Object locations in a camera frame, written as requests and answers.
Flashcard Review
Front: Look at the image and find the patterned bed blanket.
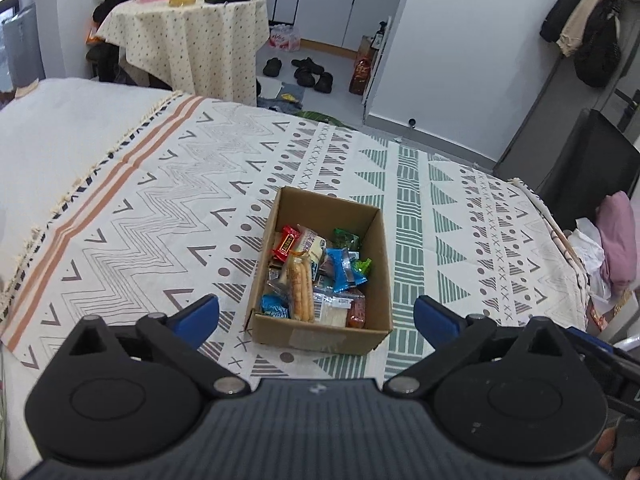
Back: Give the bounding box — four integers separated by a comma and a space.
0, 91, 589, 382

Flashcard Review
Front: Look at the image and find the black clothing pile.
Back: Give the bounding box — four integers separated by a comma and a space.
85, 0, 176, 86

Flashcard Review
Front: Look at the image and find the dotted cream tablecloth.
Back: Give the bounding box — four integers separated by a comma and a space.
95, 0, 271, 109

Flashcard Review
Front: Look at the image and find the pink cloth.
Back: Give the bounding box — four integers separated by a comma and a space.
597, 190, 639, 286

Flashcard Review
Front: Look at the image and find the small blue white packet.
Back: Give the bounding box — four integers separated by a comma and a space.
260, 294, 291, 319

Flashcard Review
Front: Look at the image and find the white bedsheet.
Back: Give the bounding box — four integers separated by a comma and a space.
0, 77, 177, 291

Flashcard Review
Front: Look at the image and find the beige hanging coat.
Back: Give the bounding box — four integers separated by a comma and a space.
557, 0, 619, 56

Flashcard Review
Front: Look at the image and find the black door handle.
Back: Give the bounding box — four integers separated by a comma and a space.
614, 87, 640, 134

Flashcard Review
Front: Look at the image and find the black spray bottle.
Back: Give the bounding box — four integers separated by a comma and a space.
372, 20, 391, 57

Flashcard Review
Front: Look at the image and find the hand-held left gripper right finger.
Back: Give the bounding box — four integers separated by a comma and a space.
382, 294, 573, 401

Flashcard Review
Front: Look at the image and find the black hanging coat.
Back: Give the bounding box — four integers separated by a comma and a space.
539, 0, 597, 44

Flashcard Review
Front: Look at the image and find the white plastic bag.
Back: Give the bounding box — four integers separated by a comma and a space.
564, 217, 611, 306

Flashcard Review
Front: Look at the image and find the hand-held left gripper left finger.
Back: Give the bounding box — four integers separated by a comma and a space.
65, 295, 253, 401

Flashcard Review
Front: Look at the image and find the blue denim cloth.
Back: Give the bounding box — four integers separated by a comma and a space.
257, 80, 304, 111

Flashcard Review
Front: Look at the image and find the black chair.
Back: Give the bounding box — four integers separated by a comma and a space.
537, 107, 640, 231

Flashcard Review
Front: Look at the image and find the orange-red snack packet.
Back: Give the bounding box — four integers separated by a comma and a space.
346, 290, 367, 330

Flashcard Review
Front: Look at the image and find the dark green snack packet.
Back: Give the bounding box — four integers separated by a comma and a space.
332, 228, 361, 251

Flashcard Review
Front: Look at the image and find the pink water bottle pack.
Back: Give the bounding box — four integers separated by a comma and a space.
269, 25, 301, 54

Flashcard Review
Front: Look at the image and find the brown cardboard box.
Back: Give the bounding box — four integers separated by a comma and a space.
244, 186, 394, 356

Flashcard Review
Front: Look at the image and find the light green snack packet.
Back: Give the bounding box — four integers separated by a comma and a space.
350, 258, 374, 286

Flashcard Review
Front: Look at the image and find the beige snack packet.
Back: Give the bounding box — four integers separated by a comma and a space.
295, 225, 329, 264

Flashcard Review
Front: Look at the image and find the person's right hand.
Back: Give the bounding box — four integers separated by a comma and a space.
595, 422, 619, 476

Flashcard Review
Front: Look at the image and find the clear white cake packet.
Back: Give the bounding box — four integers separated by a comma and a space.
313, 292, 351, 329

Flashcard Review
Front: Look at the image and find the blue snack packet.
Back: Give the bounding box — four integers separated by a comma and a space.
325, 247, 361, 294

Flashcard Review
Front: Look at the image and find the red snack packet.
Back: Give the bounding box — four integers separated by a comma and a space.
271, 226, 300, 261

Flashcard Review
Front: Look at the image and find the white kitchen cabinet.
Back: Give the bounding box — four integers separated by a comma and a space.
255, 0, 407, 57

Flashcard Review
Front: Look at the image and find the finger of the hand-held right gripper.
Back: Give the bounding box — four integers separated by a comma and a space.
566, 327, 640, 376
580, 355, 640, 413

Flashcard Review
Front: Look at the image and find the orange biscuit packet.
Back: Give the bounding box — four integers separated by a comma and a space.
280, 252, 316, 324

